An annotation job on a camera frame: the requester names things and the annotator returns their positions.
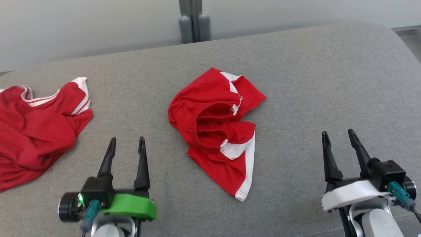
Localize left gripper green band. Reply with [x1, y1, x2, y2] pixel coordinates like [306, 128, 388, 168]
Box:
[59, 136, 158, 223]

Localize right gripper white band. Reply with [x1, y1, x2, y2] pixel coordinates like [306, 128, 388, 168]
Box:
[321, 129, 417, 212]

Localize red shirt white striped trim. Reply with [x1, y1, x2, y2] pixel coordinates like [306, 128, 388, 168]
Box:
[0, 77, 93, 193]

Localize red shorts white side panels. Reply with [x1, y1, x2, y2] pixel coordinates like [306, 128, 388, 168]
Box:
[168, 67, 267, 202]

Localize grey fabric sofa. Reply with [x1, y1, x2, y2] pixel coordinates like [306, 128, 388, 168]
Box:
[0, 22, 421, 237]

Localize left arm teal plug cable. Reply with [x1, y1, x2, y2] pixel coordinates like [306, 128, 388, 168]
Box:
[80, 199, 102, 237]

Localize arm teal plug cable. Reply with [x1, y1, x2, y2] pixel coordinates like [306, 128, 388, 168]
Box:
[387, 181, 421, 225]
[80, 199, 102, 237]

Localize right arm teal plug cable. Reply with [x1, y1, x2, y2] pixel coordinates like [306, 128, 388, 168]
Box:
[387, 181, 421, 225]

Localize grey cylindrical post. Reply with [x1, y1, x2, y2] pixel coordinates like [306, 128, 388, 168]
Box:
[179, 15, 193, 44]
[198, 13, 211, 42]

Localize dark grey partition frame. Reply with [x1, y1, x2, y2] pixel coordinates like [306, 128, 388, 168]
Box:
[179, 0, 203, 43]

